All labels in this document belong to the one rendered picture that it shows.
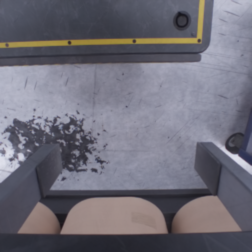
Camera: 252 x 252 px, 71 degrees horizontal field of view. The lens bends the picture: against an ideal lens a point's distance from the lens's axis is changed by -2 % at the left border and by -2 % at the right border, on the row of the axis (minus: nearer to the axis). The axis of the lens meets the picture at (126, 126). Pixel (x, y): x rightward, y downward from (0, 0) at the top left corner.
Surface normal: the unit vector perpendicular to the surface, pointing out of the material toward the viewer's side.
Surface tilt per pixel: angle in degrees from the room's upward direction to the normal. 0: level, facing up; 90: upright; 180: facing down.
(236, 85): 0
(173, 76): 0
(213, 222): 90
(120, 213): 90
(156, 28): 0
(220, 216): 90
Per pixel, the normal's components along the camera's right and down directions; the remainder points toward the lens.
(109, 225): -0.01, -0.96
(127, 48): 0.00, 0.29
